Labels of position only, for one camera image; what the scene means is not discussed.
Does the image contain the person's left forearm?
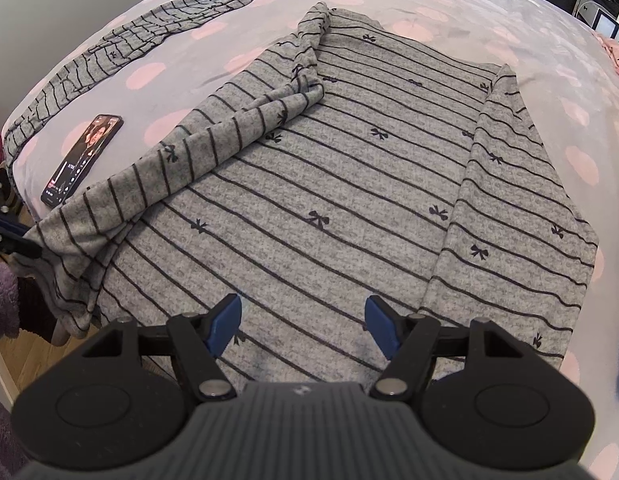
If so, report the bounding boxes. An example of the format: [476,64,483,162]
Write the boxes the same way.
[0,260,21,343]

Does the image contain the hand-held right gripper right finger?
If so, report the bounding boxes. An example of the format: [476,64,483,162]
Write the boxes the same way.
[364,295,560,402]

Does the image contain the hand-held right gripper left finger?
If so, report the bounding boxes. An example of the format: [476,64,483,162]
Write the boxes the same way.
[46,294,241,402]

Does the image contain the pink patterned pillow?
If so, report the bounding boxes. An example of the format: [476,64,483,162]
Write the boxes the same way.
[593,32,619,87]

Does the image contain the person's purple fleece robe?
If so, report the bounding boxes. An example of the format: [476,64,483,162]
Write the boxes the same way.
[0,387,31,480]

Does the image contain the white nightstand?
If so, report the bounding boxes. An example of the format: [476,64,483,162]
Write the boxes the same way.
[572,0,619,47]

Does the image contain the grey striped bow-print shirt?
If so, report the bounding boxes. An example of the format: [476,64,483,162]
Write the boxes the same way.
[26,2,603,378]

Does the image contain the black smartphone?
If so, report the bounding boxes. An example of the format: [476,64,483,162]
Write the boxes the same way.
[40,114,124,209]

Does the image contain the grey striped pants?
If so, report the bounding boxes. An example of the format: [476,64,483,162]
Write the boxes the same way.
[3,0,270,172]

